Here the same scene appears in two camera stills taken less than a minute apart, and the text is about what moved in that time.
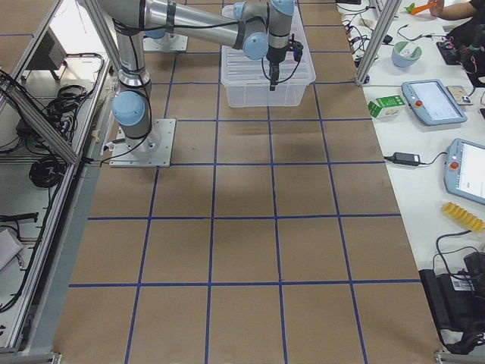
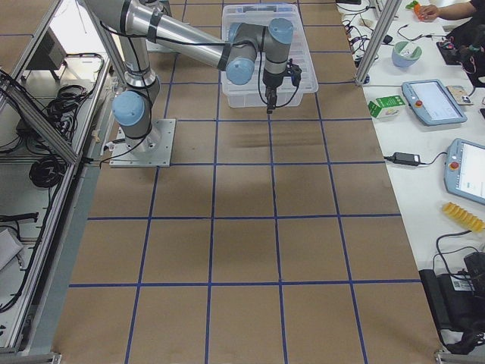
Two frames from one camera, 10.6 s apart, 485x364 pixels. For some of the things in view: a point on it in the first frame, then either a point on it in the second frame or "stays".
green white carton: x=383 y=108 stays
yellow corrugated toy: x=462 y=218 stays
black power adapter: x=406 y=158 stays
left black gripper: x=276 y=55 -> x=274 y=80
